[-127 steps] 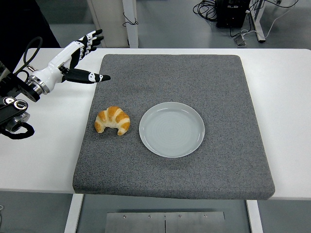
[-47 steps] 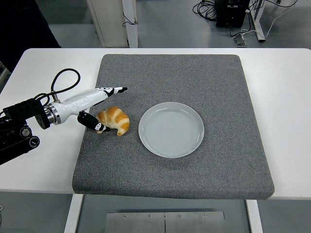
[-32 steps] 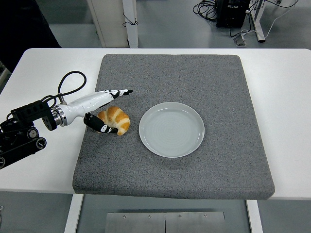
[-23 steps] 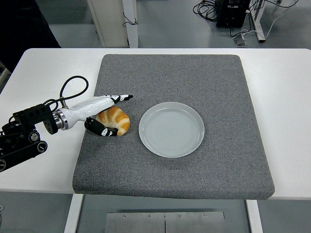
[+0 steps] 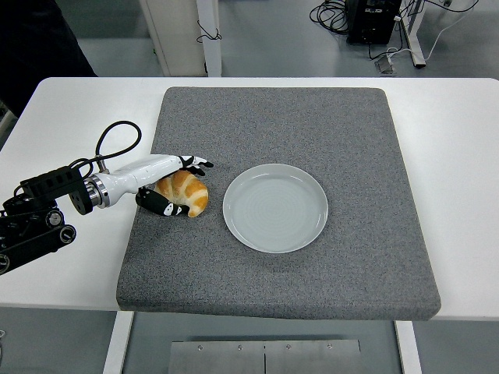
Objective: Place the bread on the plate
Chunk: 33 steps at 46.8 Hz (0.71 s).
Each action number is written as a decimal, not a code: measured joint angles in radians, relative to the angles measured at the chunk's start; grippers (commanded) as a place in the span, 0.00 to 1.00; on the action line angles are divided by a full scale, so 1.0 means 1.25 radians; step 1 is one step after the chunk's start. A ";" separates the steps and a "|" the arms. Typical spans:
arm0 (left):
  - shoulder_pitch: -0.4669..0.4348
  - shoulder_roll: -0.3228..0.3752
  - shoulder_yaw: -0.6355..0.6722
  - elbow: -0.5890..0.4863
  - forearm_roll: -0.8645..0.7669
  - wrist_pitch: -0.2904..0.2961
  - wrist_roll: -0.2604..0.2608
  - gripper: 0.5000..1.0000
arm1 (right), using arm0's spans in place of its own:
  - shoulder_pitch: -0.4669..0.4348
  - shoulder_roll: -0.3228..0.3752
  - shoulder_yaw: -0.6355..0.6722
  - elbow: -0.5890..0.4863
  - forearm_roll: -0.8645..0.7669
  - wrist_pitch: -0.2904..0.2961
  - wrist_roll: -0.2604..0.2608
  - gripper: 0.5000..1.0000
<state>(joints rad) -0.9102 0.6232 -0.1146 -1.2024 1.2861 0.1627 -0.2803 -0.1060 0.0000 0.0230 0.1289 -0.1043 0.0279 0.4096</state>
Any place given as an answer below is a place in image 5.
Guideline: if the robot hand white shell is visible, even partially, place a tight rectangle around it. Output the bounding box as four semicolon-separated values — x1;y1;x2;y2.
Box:
101;154;214;218

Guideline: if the golden croissant bread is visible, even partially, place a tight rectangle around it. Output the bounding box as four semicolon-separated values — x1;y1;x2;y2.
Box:
154;170;210;218

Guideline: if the pale grey round plate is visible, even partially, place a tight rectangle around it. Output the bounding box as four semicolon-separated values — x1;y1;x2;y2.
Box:
222;163;329;254

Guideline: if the grey metal plate with screws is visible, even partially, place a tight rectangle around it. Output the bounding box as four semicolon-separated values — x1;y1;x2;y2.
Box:
170;339;363;374

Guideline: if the white cabinet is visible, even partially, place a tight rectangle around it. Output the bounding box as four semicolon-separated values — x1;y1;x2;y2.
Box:
139;0;207;77

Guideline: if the person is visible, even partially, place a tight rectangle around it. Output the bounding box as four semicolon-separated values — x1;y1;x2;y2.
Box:
0;0;98;118

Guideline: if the white table leg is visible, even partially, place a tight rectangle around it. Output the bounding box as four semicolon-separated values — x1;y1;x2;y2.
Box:
394;319;424;374
101;311;134;374

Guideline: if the grey felt mat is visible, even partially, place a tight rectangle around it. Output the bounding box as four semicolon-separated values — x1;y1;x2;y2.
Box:
115;86;443;323

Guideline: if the grey floor socket box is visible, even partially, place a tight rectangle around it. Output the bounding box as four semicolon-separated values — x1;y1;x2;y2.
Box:
374;54;398;74

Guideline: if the black computer case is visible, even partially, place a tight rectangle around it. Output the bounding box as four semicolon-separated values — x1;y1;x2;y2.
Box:
345;0;402;44

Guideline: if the white desk leg with foot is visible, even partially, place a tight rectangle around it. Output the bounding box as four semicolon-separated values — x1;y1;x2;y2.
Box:
401;0;428;69

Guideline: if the white square post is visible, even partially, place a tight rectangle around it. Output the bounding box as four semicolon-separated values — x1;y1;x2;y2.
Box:
196;0;223;78

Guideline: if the thin black cable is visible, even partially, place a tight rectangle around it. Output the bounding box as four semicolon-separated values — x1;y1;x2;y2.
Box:
196;19;223;44

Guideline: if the black cable bundle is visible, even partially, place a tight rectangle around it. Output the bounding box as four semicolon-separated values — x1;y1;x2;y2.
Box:
310;0;352;37

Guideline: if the white cable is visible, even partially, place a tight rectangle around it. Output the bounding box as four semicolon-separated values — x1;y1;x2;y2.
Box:
385;9;481;63

